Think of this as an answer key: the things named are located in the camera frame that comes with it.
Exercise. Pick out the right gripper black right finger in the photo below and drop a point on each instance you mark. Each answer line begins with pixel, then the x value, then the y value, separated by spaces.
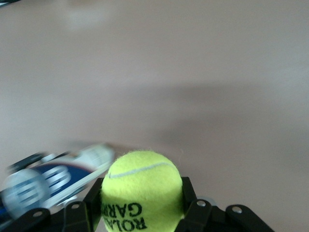
pixel 200 217

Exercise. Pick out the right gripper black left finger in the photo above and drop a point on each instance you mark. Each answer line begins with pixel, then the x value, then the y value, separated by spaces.
pixel 77 217

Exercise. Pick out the blue white tennis ball can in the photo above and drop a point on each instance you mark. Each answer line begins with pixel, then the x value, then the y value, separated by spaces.
pixel 58 174

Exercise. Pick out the brown table cover sheet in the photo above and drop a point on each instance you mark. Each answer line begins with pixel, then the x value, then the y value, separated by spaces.
pixel 169 72

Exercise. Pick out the yellow-green tennis ball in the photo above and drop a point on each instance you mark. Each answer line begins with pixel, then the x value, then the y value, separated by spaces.
pixel 142 181

